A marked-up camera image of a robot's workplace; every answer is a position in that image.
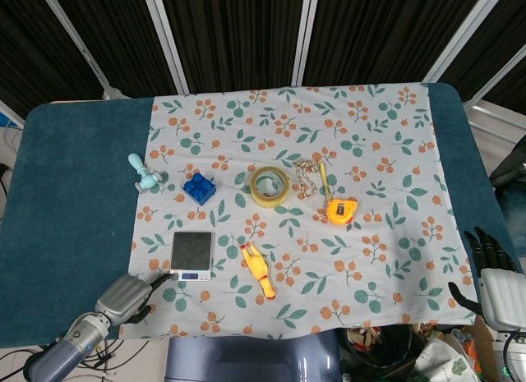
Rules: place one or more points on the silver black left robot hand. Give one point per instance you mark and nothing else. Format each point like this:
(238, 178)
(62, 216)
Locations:
(123, 295)

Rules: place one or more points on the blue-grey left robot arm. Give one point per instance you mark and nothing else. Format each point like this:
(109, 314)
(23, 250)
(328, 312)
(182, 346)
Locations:
(61, 353)

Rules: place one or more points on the blue-grey robot torso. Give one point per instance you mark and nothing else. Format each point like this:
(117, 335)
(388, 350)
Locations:
(246, 357)

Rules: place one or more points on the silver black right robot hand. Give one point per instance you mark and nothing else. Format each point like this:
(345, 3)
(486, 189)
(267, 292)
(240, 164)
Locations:
(503, 295)

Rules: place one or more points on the blue toy building block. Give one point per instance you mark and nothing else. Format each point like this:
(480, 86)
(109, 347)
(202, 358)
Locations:
(199, 189)

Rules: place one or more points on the black mesh chair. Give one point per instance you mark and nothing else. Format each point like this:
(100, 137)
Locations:
(509, 168)

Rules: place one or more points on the white metal frame post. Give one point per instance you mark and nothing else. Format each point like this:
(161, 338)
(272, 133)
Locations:
(305, 37)
(78, 41)
(460, 33)
(168, 37)
(497, 78)

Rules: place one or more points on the black waste bin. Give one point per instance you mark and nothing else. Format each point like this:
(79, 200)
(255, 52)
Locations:
(394, 357)

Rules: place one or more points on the small digital scale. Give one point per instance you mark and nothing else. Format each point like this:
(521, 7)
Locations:
(192, 250)

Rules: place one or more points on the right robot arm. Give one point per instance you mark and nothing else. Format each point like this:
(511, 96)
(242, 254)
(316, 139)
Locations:
(515, 353)

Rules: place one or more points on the white printed paper bag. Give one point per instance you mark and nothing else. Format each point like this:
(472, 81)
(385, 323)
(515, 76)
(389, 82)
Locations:
(444, 361)

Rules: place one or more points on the light blue roller massager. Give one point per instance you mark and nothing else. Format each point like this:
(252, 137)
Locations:
(146, 180)

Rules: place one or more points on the orange tape measure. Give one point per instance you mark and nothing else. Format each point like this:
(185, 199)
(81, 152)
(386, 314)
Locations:
(339, 211)

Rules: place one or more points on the black pleated backdrop curtain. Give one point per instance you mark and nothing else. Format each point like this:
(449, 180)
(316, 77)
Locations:
(238, 37)

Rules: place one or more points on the floral printed tablecloth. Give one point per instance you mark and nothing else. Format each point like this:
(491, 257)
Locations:
(349, 131)

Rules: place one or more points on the teal fabric table cover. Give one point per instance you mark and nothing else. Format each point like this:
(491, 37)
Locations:
(74, 172)

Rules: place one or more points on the yellow packing tape roll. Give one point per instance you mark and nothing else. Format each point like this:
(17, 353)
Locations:
(267, 203)

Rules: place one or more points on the yellow rubber chicken toy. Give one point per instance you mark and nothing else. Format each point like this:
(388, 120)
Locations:
(257, 267)

